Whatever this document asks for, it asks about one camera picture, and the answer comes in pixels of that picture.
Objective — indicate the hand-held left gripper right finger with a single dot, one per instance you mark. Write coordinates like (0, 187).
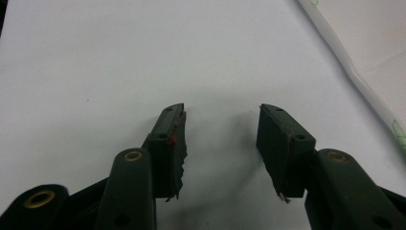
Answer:
(338, 191)

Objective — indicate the white table mat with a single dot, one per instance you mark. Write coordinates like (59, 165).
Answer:
(127, 57)

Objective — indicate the floral patterned cloth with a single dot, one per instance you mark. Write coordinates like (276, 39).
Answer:
(376, 41)

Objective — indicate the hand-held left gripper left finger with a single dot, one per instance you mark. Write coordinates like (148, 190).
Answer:
(130, 191)

